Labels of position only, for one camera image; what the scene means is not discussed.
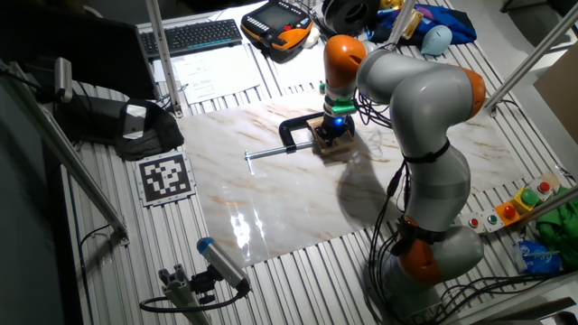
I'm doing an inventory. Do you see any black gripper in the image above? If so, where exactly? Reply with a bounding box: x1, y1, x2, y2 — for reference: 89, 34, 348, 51
314, 114, 351, 146

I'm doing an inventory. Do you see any miniature wooden sliding window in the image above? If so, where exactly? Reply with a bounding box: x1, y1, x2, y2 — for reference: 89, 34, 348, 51
306, 116, 356, 157

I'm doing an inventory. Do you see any green flange adapter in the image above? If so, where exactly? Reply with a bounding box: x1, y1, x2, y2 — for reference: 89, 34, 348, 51
323, 97, 358, 116

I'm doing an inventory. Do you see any black metal C-clamp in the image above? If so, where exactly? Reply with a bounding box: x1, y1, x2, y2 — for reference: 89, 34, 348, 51
243, 112, 357, 176

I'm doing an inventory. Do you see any blank white paper sheet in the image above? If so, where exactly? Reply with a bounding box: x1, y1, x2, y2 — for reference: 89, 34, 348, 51
266, 42, 329, 90

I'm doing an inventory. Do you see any white marble pattern board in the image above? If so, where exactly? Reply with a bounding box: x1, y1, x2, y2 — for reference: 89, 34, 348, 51
177, 84, 527, 268

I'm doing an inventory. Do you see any small white round object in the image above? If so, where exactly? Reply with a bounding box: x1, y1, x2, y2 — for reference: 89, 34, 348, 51
301, 26, 322, 50

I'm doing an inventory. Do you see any orange black teach pendant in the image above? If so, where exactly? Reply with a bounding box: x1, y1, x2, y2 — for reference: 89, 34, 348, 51
239, 0, 315, 64

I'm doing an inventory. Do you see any black filament spool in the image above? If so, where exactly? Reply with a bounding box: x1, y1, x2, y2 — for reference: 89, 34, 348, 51
321, 0, 381, 40

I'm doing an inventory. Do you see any printed paper sheet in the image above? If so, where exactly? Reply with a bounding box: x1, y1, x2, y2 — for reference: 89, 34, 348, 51
173, 44, 263, 106

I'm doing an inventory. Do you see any golden brown small box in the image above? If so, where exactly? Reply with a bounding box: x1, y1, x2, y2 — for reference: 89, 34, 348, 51
399, 8, 424, 41

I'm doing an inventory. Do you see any light blue egg-shaped object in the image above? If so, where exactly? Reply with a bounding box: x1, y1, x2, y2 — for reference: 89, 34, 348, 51
420, 24, 453, 57

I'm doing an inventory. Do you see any black white fiducial marker board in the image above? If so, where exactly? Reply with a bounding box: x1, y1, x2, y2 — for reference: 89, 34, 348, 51
135, 151, 198, 208

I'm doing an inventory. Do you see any black computer keyboard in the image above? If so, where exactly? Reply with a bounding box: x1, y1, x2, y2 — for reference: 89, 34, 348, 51
138, 18, 244, 60

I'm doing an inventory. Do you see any black fabric bag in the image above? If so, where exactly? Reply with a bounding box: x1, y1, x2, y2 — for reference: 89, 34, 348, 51
53, 97, 185, 163

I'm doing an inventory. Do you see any blue cloth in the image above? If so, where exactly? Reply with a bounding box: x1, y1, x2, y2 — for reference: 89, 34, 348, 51
368, 3, 478, 46

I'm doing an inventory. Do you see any small grey white device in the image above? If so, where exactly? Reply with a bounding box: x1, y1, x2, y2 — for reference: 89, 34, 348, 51
122, 104, 148, 140

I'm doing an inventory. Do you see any small white box green button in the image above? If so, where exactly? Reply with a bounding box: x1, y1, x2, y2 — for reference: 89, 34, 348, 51
480, 209, 503, 232

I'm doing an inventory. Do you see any orange box with red button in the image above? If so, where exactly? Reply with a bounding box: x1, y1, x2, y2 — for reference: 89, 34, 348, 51
498, 201, 523, 227

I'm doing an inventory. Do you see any short aluminium profile stub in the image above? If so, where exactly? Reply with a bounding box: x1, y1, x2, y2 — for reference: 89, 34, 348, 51
157, 264, 213, 325

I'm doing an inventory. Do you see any yellow box with green button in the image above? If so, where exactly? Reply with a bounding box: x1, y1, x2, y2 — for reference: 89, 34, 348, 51
512, 187, 541, 215

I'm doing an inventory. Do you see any grey box with red button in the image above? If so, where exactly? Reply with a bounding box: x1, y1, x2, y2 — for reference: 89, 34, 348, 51
527, 175, 561, 202

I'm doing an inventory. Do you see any short slanted aluminium beam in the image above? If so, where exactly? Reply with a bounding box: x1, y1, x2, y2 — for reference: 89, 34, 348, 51
514, 184, 578, 229

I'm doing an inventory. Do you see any brown cardboard box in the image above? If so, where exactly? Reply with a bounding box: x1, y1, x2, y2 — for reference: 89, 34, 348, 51
532, 42, 578, 145

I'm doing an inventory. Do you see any black laptop screen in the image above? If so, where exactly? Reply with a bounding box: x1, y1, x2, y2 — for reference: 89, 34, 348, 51
0, 8, 159, 101

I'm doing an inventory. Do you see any blue plastic bag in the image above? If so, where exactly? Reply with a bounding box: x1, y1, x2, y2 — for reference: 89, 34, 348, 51
512, 238, 564, 275

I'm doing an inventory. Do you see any green cloth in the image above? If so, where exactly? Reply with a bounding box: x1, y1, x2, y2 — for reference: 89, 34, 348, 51
535, 185, 578, 272

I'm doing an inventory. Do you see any long slanted aluminium beam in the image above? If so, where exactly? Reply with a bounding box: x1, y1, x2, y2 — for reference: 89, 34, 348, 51
0, 60, 130, 247

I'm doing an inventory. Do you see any silver webcam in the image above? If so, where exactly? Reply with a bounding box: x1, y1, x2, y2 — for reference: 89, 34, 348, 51
53, 57, 74, 104

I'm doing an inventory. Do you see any thin aluminium post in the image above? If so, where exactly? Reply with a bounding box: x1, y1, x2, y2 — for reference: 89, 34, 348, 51
386, 0, 417, 49

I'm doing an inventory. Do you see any silver camera with blue cap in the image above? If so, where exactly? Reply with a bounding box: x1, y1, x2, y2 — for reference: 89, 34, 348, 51
196, 237, 252, 293

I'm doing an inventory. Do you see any upright aluminium post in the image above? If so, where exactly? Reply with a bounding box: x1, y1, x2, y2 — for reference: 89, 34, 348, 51
144, 0, 184, 118

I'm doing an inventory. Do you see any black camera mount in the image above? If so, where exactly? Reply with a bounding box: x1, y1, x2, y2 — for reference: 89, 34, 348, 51
189, 265, 219, 306

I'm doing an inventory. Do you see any black camera cable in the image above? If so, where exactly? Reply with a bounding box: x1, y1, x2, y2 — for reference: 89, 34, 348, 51
138, 288, 250, 313

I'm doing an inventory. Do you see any aluminium beam with foot bracket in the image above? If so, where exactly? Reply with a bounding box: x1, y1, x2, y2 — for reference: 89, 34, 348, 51
483, 2, 578, 117

